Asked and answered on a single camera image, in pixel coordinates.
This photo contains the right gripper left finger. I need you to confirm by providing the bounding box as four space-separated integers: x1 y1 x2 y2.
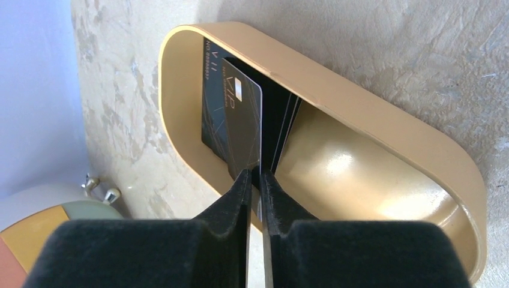
24 170 251 287

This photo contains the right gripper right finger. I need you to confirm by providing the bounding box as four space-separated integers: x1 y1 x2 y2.
260 171 470 287

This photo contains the black card stack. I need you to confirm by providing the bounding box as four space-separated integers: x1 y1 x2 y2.
201 38 300 172

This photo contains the orange oval tray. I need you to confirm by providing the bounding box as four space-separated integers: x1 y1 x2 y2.
158 22 487 284

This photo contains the white round mini drawer chest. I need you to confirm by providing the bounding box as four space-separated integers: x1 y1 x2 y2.
1 176 122 287

